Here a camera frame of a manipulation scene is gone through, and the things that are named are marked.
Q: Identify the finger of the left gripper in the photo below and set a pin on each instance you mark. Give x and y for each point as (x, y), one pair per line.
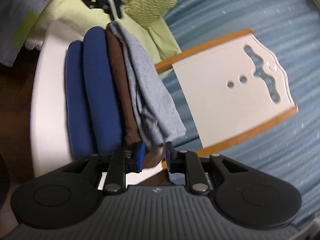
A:
(108, 11)
(117, 4)

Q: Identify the white wooden chair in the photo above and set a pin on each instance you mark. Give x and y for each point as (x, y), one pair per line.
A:
(233, 88)

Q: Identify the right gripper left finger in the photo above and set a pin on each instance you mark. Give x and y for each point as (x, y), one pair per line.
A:
(134, 157)

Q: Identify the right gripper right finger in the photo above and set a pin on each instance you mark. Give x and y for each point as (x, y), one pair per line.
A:
(176, 160)

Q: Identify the folded brown garment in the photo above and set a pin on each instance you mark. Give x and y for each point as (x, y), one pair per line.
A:
(117, 64)

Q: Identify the grey t-shirt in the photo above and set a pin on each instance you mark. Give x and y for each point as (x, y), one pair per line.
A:
(154, 109)

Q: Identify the folded blue garment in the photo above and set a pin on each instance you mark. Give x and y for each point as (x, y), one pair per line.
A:
(93, 118)

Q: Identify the checked blue green bedsheet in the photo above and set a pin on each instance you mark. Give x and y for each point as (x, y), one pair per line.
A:
(17, 19)

